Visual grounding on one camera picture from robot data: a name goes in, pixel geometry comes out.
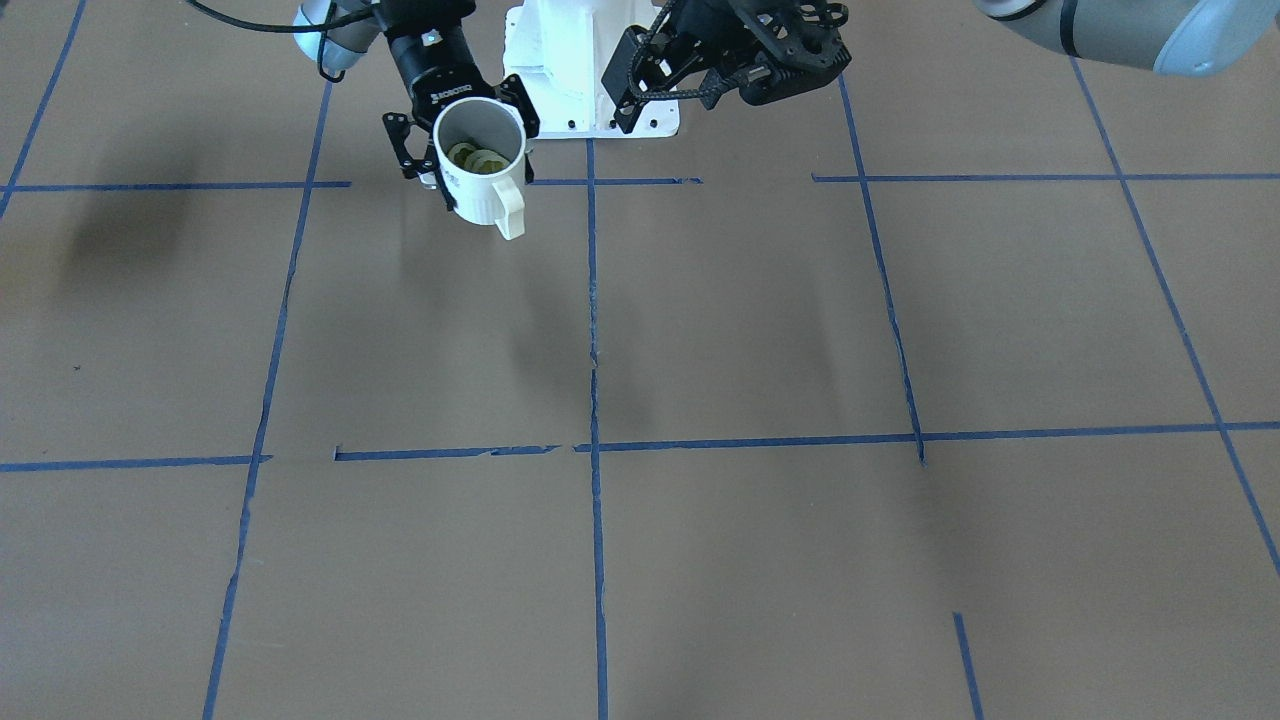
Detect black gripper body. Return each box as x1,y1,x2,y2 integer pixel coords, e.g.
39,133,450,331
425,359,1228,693
378,1,497,120
655,1,851,106

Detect white mug with handle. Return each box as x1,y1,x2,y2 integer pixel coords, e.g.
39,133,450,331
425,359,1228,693
433,97,527,240

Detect lemon slices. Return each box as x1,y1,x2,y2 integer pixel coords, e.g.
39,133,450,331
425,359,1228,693
445,142,511,176

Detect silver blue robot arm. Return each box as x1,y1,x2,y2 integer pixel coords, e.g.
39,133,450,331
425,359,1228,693
291,1,540,186
602,1,1279,133

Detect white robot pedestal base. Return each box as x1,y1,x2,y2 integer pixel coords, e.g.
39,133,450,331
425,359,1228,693
503,1,659,140

